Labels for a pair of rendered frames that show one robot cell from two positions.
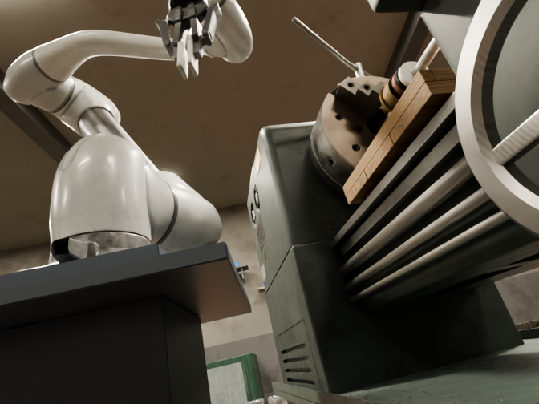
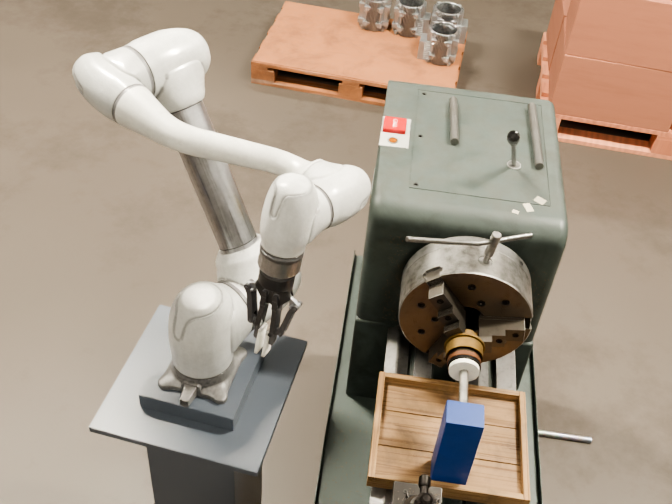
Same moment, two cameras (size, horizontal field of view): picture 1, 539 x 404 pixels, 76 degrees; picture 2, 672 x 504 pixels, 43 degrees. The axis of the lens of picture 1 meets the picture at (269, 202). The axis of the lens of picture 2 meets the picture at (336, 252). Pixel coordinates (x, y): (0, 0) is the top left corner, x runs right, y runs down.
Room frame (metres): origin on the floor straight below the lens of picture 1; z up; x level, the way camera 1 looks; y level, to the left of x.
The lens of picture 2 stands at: (-0.69, -0.38, 2.53)
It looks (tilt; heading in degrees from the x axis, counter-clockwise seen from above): 43 degrees down; 16
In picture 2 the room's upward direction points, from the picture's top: 5 degrees clockwise
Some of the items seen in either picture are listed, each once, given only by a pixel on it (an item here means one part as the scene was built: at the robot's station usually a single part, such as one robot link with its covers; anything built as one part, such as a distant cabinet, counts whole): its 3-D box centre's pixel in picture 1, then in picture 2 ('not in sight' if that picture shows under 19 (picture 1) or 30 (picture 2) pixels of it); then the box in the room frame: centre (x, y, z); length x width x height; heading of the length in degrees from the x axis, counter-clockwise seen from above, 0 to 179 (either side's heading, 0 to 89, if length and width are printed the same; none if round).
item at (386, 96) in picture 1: (403, 94); (464, 352); (0.61, -0.34, 1.08); 0.09 x 0.09 x 0.09; 13
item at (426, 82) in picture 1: (472, 141); (449, 436); (0.52, -0.36, 0.89); 0.36 x 0.30 x 0.04; 103
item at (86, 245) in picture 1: (99, 262); (200, 368); (0.52, 0.29, 0.83); 0.22 x 0.18 x 0.06; 5
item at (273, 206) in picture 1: (327, 210); (458, 204); (1.15, -0.20, 1.06); 0.59 x 0.48 x 0.39; 13
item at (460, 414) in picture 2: not in sight; (456, 444); (0.42, -0.38, 1.00); 0.08 x 0.06 x 0.23; 103
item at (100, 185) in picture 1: (107, 194); (204, 324); (0.55, 0.29, 0.97); 0.18 x 0.16 x 0.22; 158
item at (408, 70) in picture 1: (430, 52); (463, 390); (0.51, -0.36, 1.08); 0.13 x 0.07 x 0.07; 13
